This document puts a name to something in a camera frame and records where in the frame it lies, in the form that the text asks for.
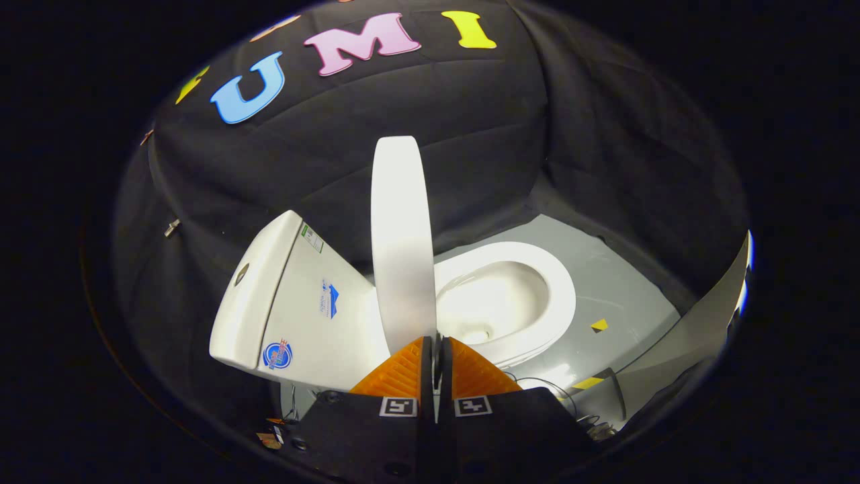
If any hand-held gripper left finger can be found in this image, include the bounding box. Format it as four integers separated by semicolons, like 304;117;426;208
296;336;438;484

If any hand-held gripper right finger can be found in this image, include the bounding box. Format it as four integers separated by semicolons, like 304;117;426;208
437;336;599;484

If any white toilet tank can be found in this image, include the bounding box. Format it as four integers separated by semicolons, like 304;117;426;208
209;210;392;392

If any white board panel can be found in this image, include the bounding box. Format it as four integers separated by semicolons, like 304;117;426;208
615;231;754;431

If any black backdrop cloth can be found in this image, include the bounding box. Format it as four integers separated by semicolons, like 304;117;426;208
111;0;750;431

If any thin black cable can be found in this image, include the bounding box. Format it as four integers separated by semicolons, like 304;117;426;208
503;372;580;419

